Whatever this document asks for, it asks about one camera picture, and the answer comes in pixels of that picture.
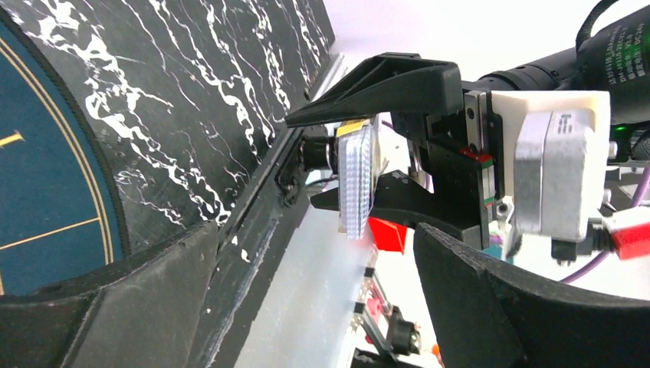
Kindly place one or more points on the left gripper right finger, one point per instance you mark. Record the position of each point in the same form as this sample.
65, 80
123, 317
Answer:
488, 313

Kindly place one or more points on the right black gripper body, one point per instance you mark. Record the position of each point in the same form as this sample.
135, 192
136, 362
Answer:
453, 154

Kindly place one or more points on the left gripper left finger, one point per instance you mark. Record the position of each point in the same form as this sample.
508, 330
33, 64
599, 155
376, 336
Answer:
142, 311

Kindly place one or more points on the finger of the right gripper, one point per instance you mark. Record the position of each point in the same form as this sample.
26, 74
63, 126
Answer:
399, 199
386, 83

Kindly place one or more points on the playing card deck box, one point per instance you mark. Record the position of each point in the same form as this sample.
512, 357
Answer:
360, 163

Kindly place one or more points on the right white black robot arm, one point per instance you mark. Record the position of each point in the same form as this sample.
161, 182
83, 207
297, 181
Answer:
614, 59

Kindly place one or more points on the round dark blue poker mat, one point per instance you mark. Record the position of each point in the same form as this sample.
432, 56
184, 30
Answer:
61, 215

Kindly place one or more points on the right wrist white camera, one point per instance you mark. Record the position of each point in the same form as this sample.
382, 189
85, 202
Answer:
556, 147

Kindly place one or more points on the aluminium rail front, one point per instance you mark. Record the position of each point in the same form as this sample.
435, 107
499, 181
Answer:
306, 315

